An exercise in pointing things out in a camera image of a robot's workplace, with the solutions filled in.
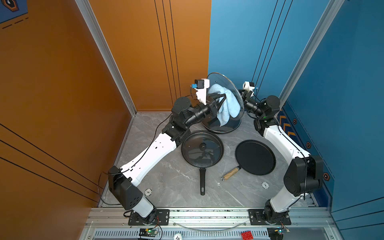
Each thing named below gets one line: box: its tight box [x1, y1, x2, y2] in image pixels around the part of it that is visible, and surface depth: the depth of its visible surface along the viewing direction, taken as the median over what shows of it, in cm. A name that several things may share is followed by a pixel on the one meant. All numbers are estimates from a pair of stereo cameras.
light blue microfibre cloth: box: [208, 83, 241, 127], surface depth 60 cm
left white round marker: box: [144, 188, 153, 197], surface depth 83 cm
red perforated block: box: [241, 230, 254, 240], surface depth 69 cm
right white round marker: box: [261, 181, 270, 189], surface depth 85 cm
